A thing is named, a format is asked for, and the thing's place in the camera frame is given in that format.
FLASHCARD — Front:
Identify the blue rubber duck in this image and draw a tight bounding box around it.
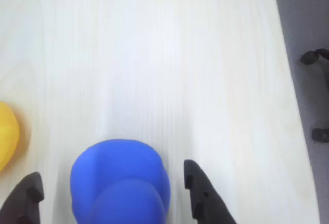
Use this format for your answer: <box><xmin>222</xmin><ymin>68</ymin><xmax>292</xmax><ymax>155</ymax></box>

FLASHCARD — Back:
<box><xmin>69</xmin><ymin>138</ymin><xmax>171</xmax><ymax>224</ymax></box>

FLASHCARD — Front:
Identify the yellow rubber duck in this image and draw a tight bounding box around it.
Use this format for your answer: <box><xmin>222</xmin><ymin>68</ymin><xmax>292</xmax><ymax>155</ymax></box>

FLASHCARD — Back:
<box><xmin>0</xmin><ymin>101</ymin><xmax>20</xmax><ymax>172</ymax></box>

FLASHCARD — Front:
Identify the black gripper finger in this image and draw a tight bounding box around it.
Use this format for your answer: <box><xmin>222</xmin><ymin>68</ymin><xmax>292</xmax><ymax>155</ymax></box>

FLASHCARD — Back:
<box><xmin>183</xmin><ymin>159</ymin><xmax>237</xmax><ymax>224</ymax></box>
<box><xmin>0</xmin><ymin>171</ymin><xmax>45</xmax><ymax>224</ymax></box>

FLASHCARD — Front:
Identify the black office chair base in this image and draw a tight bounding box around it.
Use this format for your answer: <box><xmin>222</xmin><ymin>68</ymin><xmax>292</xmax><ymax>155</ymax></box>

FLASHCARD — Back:
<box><xmin>300</xmin><ymin>48</ymin><xmax>329</xmax><ymax>143</ymax></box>

